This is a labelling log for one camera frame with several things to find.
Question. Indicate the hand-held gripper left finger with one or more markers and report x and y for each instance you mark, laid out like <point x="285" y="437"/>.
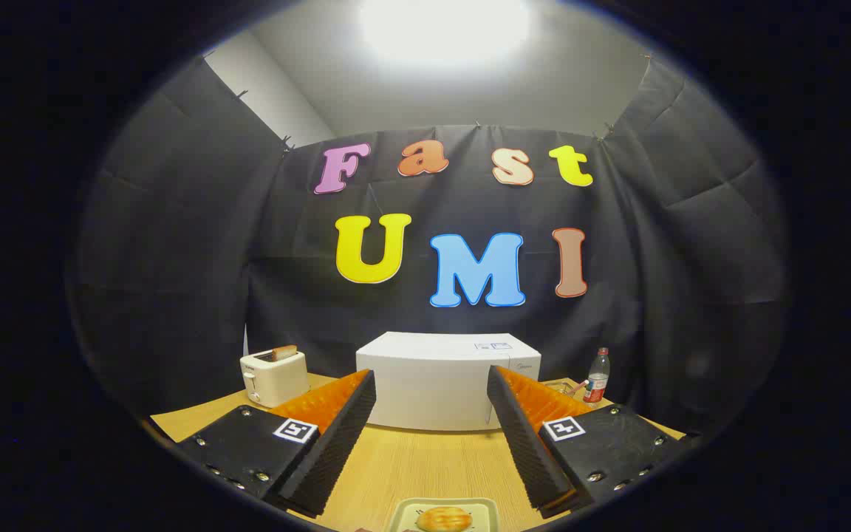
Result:
<point x="337" y="451"/>

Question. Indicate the golden bread bun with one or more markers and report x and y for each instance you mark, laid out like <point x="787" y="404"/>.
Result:
<point x="444" y="519"/>

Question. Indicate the white microwave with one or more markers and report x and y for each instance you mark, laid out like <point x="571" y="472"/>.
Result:
<point x="433" y="384"/>

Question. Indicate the white toaster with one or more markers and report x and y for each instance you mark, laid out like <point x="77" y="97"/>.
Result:
<point x="278" y="380"/>

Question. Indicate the toast slice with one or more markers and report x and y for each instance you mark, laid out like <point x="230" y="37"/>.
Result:
<point x="285" y="352"/>

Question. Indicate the cream rectangular plate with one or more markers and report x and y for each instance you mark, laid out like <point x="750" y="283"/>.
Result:
<point x="484" y="513"/>

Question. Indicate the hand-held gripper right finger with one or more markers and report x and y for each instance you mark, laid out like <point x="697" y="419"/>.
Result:
<point x="525" y="451"/>

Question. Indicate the ceiling light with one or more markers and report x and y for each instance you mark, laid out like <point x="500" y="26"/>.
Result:
<point x="444" y="29"/>

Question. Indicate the clear plastic water bottle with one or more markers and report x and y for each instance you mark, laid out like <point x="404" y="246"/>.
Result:
<point x="597" y="380"/>

